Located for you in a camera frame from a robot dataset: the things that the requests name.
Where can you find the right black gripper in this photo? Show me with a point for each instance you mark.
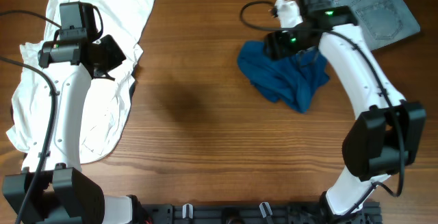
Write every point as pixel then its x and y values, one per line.
pixel 274 43

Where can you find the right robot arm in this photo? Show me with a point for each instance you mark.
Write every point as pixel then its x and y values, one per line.
pixel 386 134

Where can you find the light blue denim jeans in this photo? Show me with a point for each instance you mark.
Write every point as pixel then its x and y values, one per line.
pixel 383 22

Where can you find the dark blue t-shirt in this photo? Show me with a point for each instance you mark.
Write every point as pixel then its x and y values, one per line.
pixel 293 80

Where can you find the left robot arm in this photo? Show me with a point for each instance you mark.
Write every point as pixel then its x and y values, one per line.
pixel 51 187

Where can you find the white t-shirt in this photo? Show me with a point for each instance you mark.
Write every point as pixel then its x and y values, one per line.
pixel 124 20

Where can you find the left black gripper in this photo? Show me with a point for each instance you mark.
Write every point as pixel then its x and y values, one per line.
pixel 118 56

